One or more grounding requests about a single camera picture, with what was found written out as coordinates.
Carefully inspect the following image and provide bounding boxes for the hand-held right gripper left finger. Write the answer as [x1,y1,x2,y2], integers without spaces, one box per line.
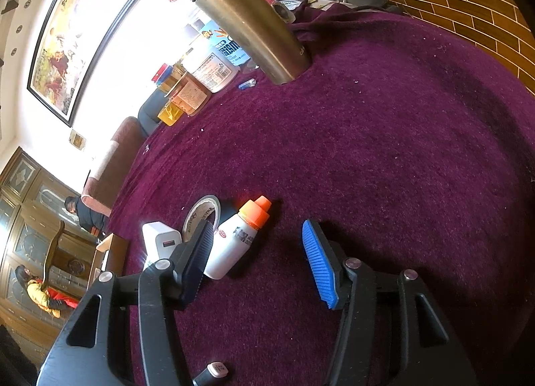
[37,220,218,386]

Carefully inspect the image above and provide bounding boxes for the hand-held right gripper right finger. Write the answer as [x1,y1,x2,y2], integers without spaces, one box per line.
[302,219,477,386]

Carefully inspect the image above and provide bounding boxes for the white bottle with orange cap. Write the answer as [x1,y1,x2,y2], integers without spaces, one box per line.
[203,196,272,280]

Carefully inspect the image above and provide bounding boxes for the white USB charger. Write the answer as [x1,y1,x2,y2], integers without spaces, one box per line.
[142,221,183,267]

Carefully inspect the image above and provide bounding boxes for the cardboard box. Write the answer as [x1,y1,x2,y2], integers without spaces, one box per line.
[88,233,128,286]

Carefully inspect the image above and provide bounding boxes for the black tape roll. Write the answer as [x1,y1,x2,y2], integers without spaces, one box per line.
[182,194,222,245]

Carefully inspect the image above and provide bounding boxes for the brown armchair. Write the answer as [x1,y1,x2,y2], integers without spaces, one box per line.
[81,116,145,219]

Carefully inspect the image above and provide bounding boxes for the small black pink-topped tube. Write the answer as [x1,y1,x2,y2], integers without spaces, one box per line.
[192,361,228,386]

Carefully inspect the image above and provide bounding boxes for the purple velvet cloth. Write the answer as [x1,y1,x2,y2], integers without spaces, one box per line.
[104,1,535,386]

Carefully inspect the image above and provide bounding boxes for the white armrest cover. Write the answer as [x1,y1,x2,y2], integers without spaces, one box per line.
[86,139,122,182]

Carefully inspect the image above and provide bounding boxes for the dark wooden chair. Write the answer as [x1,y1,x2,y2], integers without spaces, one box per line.
[42,221,68,286]

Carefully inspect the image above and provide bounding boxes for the dark grey sofa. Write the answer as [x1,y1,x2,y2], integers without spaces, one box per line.
[138,89,168,138]

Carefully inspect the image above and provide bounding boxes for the clear jar with orange contents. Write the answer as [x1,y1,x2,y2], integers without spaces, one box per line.
[169,74,212,116]

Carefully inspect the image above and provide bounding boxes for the wooden glass-door cabinet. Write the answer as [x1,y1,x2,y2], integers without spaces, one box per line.
[0,148,101,328]

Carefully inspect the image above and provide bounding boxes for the white plastic jar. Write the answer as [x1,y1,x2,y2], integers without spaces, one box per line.
[190,49,241,94]

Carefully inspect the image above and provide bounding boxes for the clear jar with blue label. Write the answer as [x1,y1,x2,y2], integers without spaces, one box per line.
[184,20,255,77]

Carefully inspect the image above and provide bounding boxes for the steel thermos flask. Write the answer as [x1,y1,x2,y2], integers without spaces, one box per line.
[187,0,313,86]

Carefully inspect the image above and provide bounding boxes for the framed horse painting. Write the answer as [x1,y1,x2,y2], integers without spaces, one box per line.
[27,0,150,127]

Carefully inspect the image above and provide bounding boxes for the wooden brick-pattern partition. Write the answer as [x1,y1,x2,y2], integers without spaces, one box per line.
[322,0,535,94]

